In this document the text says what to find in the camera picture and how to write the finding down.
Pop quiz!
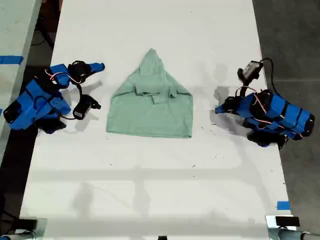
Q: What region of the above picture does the pale green T-shirt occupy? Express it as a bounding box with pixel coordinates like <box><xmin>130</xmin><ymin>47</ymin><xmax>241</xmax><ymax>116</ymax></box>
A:
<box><xmin>105</xmin><ymin>47</ymin><xmax>195</xmax><ymax>139</ymax></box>

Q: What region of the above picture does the long blue tape strip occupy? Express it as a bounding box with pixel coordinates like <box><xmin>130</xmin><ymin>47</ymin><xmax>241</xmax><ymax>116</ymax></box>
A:
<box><xmin>0</xmin><ymin>55</ymin><xmax>25</xmax><ymax>65</ymax></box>

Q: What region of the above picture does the pale side table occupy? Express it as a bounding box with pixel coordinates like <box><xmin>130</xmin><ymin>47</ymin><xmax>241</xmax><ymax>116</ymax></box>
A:
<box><xmin>0</xmin><ymin>0</ymin><xmax>44</xmax><ymax>153</ymax></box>

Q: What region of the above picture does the short blue tape strip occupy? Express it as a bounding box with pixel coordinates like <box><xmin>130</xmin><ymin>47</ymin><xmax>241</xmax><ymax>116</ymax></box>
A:
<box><xmin>276</xmin><ymin>200</ymin><xmax>291</xmax><ymax>211</ymax></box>

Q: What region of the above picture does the red white gripper wire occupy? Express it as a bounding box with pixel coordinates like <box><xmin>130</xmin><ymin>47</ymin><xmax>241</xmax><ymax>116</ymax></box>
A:
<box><xmin>44</xmin><ymin>69</ymin><xmax>86</xmax><ymax>85</ymax></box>
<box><xmin>235</xmin><ymin>86</ymin><xmax>269</xmax><ymax>114</ymax></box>

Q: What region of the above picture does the black camera stalk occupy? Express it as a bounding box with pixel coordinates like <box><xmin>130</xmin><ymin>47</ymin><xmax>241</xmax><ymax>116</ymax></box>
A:
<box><xmin>75</xmin><ymin>82</ymin><xmax>85</xmax><ymax>99</ymax></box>
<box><xmin>239</xmin><ymin>77</ymin><xmax>254</xmax><ymax>97</ymax></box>

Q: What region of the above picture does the black camera box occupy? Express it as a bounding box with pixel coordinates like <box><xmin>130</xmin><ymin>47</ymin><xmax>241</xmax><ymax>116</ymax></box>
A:
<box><xmin>72</xmin><ymin>94</ymin><xmax>102</xmax><ymax>121</ymax></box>
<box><xmin>236</xmin><ymin>59</ymin><xmax>264</xmax><ymax>81</ymax></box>

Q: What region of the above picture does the thin black floor cable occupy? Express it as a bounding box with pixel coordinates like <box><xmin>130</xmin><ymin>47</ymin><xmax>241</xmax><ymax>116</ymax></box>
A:
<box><xmin>31</xmin><ymin>23</ymin><xmax>55</xmax><ymax>50</ymax></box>

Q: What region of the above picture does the black box on metal bracket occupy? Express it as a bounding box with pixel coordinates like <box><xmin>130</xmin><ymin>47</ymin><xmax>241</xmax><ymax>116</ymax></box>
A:
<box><xmin>0</xmin><ymin>217</ymin><xmax>48</xmax><ymax>240</ymax></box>
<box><xmin>265</xmin><ymin>214</ymin><xmax>320</xmax><ymax>240</ymax></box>

